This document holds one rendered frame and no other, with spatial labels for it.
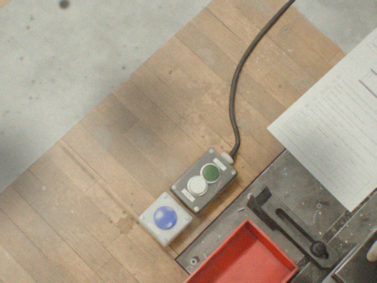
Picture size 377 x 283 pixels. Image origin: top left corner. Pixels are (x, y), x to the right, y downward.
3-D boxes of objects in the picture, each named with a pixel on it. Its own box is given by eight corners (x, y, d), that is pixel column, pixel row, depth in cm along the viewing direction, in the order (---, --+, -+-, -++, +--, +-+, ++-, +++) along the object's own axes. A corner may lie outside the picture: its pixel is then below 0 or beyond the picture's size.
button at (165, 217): (148, 219, 134) (148, 217, 132) (165, 203, 135) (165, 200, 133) (165, 235, 133) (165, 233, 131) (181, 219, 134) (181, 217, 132)
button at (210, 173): (198, 174, 137) (198, 172, 135) (210, 163, 137) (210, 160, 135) (210, 186, 136) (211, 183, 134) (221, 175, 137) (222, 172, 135)
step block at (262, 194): (245, 205, 137) (251, 194, 129) (257, 193, 138) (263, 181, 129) (272, 230, 136) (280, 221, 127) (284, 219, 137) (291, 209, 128)
